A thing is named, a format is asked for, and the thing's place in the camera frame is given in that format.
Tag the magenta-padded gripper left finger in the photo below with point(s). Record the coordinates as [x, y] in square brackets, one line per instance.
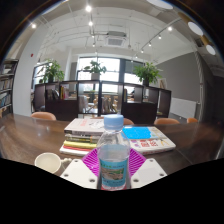
[78, 173]

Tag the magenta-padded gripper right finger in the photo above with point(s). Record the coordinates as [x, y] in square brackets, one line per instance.
[150, 172]

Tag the clear plastic water bottle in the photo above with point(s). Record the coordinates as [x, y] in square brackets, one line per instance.
[113, 173]

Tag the large white red-print book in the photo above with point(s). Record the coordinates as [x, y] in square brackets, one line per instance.
[156, 146]

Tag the cream ceramic mug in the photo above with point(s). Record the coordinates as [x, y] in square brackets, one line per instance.
[46, 161]

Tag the dark green book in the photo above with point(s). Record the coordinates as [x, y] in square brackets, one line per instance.
[81, 138]

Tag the blue-covered book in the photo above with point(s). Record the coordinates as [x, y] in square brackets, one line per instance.
[138, 132]

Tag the white thick book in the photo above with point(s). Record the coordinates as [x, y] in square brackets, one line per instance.
[83, 126]

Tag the low dark shelf unit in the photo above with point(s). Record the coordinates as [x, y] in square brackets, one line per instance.
[63, 110]

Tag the orange chairs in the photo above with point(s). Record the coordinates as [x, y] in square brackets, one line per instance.
[43, 116]

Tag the potted plant in dark pot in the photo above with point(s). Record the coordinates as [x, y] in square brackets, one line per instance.
[51, 70]
[146, 72]

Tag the potted plant in white pot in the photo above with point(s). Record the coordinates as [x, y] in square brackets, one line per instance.
[95, 68]

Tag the tall dark bookshelf unit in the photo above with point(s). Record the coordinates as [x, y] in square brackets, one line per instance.
[7, 90]

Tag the ceiling air conditioner unit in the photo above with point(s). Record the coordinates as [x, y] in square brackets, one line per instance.
[116, 41]

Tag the round white ceiling panels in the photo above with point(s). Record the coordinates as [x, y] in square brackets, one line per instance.
[195, 28]

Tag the ceiling track spotlights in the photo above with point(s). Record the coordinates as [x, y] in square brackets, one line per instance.
[88, 8]

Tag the white wall radiator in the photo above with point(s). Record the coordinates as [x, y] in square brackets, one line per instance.
[183, 107]

